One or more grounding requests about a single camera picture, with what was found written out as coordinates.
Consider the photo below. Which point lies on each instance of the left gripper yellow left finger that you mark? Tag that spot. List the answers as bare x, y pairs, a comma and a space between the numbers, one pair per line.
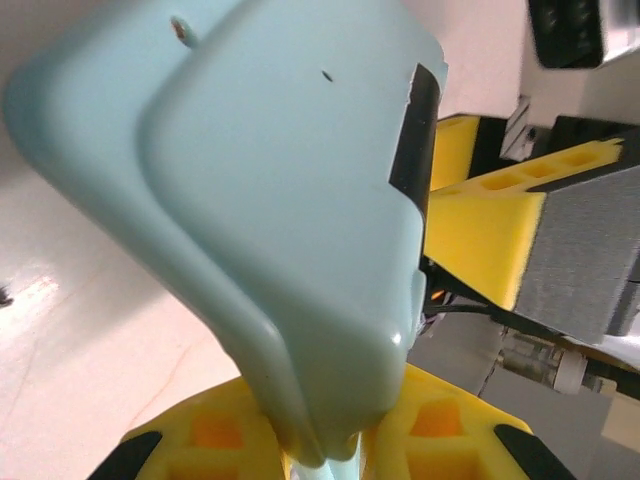
200, 440

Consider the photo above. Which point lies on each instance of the light blue pencil case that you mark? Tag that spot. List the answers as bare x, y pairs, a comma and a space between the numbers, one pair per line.
250, 175

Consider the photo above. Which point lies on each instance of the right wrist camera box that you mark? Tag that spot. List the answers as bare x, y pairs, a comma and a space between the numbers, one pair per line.
570, 30

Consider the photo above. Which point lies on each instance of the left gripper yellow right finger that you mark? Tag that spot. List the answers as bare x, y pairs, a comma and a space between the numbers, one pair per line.
450, 430

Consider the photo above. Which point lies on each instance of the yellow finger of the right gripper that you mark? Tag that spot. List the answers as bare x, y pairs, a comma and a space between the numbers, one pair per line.
450, 150
475, 240

